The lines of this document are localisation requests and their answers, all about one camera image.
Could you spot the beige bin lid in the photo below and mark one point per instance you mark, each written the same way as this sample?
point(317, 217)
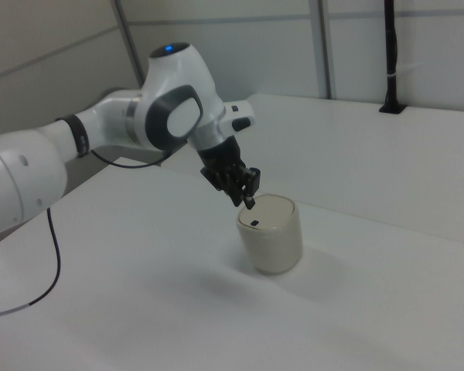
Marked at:
point(272, 212)

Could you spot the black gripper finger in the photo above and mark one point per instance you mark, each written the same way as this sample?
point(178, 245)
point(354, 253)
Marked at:
point(226, 183)
point(252, 178)

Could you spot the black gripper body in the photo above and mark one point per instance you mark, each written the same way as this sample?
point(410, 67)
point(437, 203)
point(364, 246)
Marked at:
point(220, 156)

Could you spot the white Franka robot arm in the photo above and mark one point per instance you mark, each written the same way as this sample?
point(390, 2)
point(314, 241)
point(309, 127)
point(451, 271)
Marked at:
point(170, 96)

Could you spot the grey partition post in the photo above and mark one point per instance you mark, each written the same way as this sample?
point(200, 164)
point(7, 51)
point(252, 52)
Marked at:
point(323, 46)
point(129, 42)

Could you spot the black pole with base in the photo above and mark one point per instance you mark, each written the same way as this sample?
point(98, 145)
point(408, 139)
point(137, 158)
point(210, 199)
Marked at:
point(391, 58)

